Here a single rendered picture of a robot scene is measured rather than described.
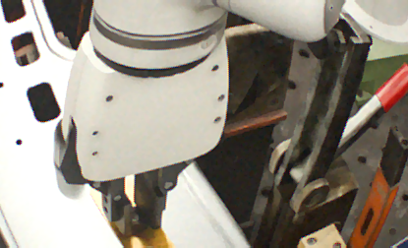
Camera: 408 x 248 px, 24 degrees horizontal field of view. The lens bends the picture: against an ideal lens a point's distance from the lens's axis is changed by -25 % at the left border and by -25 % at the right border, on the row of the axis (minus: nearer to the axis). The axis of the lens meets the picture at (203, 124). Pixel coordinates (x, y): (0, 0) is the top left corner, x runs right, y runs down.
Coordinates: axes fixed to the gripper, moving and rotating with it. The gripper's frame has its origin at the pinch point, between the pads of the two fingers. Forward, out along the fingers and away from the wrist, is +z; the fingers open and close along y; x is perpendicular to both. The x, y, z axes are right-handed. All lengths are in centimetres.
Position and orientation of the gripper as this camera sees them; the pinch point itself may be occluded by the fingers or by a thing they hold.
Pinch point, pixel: (132, 201)
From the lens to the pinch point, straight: 79.5
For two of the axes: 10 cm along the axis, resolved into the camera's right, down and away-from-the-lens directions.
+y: -8.9, 2.5, -3.9
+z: -1.1, 6.9, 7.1
